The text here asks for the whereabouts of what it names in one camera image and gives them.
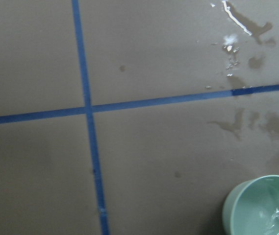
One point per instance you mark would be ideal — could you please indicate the mint green bowl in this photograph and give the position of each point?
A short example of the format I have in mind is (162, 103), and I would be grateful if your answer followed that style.
(252, 207)

